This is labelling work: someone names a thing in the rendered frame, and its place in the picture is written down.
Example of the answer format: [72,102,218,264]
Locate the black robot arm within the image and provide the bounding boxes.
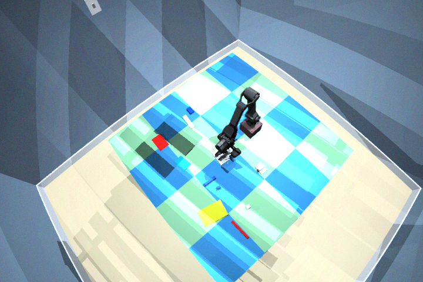
[215,87,261,154]

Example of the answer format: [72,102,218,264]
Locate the yellow flat rectangular plate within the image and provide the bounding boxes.
[198,200,228,227]

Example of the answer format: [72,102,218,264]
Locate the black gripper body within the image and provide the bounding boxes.
[217,133,241,158]

